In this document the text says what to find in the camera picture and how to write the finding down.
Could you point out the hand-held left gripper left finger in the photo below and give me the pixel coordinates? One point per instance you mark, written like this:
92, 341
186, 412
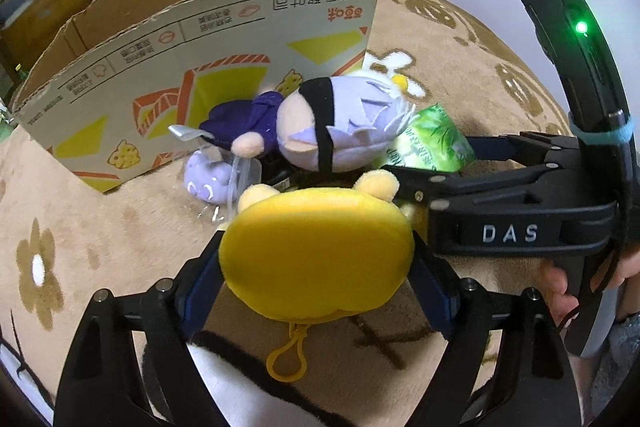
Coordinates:
201, 292

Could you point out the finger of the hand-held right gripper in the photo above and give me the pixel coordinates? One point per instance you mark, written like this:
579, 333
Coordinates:
440, 181
480, 148

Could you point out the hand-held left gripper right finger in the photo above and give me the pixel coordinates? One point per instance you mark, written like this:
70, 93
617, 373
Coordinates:
431, 289

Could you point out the green snack packet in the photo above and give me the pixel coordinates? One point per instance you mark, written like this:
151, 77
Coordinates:
432, 137

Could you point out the yellow bear plush pouch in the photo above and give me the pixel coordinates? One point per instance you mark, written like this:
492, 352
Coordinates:
315, 247

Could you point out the printed cardboard box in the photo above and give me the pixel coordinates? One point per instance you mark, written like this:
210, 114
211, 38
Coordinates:
200, 37

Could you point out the person's right hand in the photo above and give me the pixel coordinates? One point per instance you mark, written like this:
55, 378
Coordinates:
556, 294

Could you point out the blindfolded purple-haired plush doll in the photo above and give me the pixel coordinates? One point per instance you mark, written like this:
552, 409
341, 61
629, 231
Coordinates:
350, 127

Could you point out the small purple plush in wrapper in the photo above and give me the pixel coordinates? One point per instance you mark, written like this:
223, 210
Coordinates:
205, 179

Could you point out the black flat packet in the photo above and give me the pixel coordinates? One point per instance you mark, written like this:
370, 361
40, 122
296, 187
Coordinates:
280, 174

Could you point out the wooden cabinet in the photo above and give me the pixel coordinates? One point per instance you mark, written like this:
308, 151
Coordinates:
45, 2

